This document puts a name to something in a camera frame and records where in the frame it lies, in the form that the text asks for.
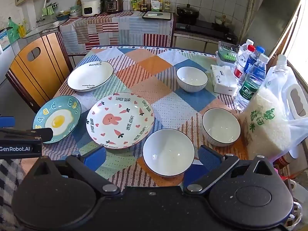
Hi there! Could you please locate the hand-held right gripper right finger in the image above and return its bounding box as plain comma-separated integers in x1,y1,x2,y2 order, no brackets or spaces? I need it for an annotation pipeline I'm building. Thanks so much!
183,145,276,196

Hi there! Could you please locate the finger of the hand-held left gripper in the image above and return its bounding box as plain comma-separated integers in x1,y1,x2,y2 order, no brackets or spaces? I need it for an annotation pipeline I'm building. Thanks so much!
0,117,15,127
0,127,54,142

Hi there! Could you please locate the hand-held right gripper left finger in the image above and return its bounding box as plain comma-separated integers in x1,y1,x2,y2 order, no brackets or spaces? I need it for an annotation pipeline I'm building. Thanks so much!
30,147,121,196

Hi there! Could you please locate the blue fried egg plate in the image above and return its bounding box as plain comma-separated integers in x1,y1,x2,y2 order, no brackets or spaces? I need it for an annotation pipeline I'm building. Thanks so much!
32,95,82,144

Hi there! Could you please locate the white bowl with dark rim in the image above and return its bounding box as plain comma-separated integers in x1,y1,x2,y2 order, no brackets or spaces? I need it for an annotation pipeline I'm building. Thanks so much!
202,107,241,147
142,128,196,177
176,66,209,93

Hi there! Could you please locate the pink rabbit print plate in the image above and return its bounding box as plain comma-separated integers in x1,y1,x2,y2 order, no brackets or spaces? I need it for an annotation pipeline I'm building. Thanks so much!
86,93,155,150

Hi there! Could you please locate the white plate with black rim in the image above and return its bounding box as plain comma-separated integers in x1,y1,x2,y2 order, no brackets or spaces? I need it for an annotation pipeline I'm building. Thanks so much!
67,60,114,92

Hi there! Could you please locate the stack of small bowls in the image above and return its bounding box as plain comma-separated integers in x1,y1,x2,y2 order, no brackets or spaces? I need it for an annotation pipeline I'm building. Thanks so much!
69,5,83,17

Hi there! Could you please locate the checkered black white cloth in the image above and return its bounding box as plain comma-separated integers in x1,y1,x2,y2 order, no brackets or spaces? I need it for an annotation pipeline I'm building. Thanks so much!
0,159,26,205

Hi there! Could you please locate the wooden chair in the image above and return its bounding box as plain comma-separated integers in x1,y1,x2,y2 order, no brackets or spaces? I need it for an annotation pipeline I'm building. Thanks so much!
5,32,74,113

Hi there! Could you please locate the clear bag of rice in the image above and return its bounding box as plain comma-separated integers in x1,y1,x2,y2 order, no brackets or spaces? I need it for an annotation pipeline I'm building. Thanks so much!
238,87,293,162

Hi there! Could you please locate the white tissue pack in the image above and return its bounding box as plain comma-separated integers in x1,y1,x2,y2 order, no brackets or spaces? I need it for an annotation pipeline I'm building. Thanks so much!
210,64,239,96

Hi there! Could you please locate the green label water bottle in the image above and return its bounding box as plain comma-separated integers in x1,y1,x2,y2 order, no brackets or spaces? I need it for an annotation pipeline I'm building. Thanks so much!
234,54,269,111

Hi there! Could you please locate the red label water bottle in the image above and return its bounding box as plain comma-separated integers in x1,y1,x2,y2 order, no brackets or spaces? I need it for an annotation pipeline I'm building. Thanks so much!
233,45,256,83

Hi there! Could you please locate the green plastic bag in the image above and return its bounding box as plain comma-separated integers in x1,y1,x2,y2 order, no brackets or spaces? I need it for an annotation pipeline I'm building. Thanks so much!
7,17,21,41

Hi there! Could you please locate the plaid patchwork tablecloth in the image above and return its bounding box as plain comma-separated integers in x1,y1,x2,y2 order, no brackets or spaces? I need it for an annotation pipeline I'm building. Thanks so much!
42,45,253,188

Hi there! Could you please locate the green item in basket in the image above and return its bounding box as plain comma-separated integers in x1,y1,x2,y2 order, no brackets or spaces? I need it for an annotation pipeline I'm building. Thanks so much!
221,50,239,62

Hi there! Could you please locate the blue label water bottle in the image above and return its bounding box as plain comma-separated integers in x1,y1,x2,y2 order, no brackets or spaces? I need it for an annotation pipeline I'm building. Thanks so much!
243,46,266,77

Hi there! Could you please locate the clear water bottle white cap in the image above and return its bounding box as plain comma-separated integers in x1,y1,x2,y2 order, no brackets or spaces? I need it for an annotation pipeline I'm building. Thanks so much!
238,39,255,60

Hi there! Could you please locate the striped patchwork counter cloth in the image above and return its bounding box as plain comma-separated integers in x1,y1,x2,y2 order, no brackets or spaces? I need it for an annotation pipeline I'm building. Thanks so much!
59,11,174,54

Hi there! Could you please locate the black gas stove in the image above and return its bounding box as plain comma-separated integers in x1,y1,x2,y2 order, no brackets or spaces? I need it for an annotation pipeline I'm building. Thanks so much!
174,20,237,44

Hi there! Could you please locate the white rice cooker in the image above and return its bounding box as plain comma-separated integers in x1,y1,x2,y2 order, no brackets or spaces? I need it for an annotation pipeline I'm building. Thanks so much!
82,0,101,17

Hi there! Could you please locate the black wok with lid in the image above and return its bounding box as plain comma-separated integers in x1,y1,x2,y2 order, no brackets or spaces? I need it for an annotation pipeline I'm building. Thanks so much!
176,3,200,24

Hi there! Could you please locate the dark cutting board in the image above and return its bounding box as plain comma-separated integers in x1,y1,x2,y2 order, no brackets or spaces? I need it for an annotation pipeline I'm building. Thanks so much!
142,11,172,20

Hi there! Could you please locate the black pressure cooker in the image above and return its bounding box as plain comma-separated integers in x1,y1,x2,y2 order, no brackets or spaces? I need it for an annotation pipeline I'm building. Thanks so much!
104,0,124,14

